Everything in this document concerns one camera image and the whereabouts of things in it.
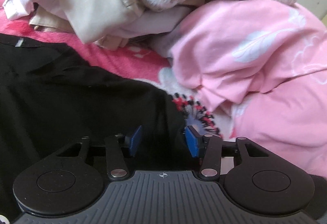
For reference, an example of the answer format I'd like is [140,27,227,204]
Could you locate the black smile t-shirt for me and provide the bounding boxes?
[1,34,189,220]

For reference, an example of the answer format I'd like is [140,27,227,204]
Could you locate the pink floral bed blanket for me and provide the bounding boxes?
[0,0,239,143]

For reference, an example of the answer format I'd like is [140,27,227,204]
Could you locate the light pink floral duvet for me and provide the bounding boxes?
[153,0,327,179]

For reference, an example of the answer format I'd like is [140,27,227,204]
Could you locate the beige trousers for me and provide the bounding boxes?
[29,0,193,50]

